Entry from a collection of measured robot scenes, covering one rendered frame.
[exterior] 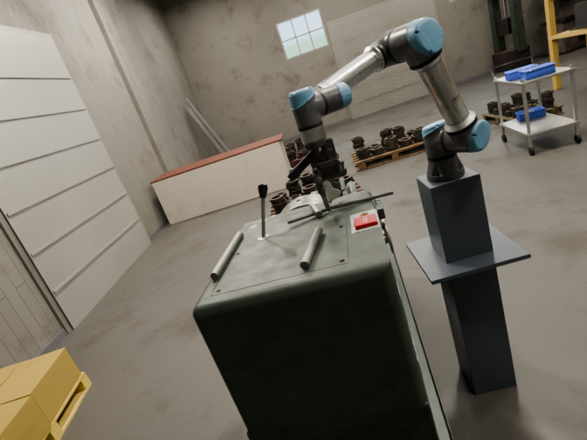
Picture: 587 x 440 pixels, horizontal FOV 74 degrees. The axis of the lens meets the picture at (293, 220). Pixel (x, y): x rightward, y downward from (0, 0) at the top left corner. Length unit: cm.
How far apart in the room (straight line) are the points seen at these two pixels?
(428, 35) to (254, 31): 1165
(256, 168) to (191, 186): 121
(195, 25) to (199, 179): 695
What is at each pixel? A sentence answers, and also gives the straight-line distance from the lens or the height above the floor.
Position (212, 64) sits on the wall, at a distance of 1309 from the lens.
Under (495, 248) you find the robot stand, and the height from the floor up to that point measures 75.
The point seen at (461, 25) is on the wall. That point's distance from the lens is 1383.
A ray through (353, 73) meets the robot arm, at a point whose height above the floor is 162.
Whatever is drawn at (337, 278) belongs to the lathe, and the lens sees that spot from 86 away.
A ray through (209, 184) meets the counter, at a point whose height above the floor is 48.
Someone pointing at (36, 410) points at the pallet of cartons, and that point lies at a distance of 323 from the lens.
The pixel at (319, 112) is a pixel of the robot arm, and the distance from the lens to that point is 117.
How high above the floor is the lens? 166
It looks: 18 degrees down
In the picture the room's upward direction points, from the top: 19 degrees counter-clockwise
